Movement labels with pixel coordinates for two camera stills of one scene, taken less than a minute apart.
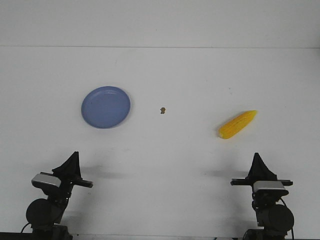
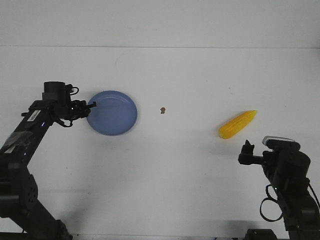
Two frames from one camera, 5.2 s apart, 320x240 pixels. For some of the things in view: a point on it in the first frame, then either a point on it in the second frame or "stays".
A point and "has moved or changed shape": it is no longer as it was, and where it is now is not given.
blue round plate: x=105 y=107 has moved or changed shape
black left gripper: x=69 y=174 → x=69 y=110
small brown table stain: x=162 y=110 stays
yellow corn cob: x=235 y=125 stays
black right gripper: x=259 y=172 → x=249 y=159
